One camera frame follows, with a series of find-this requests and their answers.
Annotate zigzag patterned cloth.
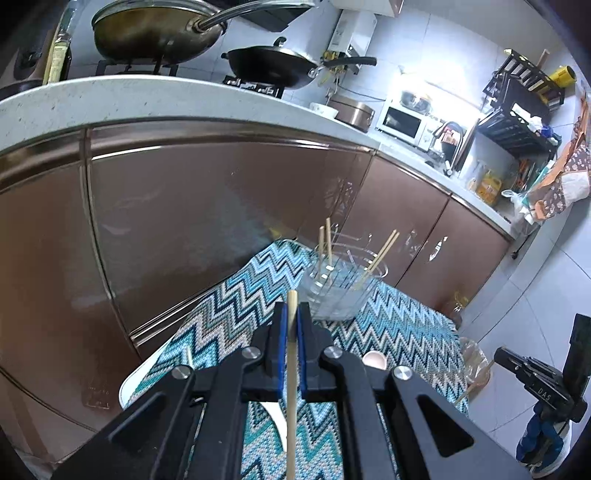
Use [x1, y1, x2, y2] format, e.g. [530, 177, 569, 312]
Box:
[127, 237, 469, 480]

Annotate white microwave oven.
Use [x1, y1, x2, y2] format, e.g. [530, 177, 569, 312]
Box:
[376, 99, 446, 151]

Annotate metal wok lid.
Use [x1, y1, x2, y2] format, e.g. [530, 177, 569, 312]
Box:
[231, 38, 319, 65]

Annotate black wok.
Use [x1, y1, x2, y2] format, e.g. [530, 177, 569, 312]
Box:
[221, 37, 377, 90]

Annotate bronze wok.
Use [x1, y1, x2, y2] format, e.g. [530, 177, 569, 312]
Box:
[91, 0, 319, 63]

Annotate glass wok lid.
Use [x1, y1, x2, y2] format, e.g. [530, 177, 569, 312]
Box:
[92, 0, 227, 29]

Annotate yellow oil jug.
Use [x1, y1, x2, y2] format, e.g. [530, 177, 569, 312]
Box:
[478, 168, 504, 206]

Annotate white plastic bag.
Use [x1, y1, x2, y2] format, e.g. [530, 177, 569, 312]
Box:
[501, 189, 536, 222]

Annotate yellow cylindrical container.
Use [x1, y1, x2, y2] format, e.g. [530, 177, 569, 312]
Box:
[549, 65, 578, 86]

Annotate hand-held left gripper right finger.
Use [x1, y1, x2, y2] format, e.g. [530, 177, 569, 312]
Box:
[298, 301, 532, 480]

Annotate wire utensil holder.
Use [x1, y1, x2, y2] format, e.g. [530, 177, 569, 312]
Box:
[295, 222, 391, 321]

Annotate bronze electric kettle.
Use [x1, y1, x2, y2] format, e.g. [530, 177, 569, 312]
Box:
[0, 18, 49, 101]

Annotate trash bin with bag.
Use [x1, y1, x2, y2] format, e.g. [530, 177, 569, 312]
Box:
[459, 337, 497, 398]

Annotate yellow oil bottle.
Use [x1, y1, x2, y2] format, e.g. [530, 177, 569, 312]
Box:
[44, 0, 75, 84]

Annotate steel kitchen faucet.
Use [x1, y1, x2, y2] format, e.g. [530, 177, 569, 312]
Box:
[431, 121, 467, 176]

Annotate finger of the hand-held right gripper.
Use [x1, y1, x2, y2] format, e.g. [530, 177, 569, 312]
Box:
[494, 347, 529, 383]

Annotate brass heater pipes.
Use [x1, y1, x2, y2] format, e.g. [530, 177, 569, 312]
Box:
[321, 51, 361, 86]

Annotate black range hood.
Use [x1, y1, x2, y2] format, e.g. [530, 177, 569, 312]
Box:
[217, 0, 319, 26]

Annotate black dish rack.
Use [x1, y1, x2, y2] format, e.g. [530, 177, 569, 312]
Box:
[475, 48, 566, 155]

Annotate white crumpled rag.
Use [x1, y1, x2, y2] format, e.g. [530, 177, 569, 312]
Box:
[512, 106, 552, 132]

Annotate white water heater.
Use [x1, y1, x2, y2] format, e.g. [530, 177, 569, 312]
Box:
[327, 10, 377, 72]

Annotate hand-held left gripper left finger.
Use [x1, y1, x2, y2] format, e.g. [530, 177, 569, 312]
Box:
[51, 301, 291, 480]

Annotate bronze rice cooker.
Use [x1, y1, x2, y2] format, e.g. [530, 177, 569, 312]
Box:
[329, 95, 376, 132]

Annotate black gas stove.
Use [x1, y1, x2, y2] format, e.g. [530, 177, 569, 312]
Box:
[95, 58, 284, 99]

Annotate patterned hanging apron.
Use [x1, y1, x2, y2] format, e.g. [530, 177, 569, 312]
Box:
[526, 92, 591, 222]

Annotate amber cooking oil bottle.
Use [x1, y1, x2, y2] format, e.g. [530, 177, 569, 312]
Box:
[445, 291, 469, 330]

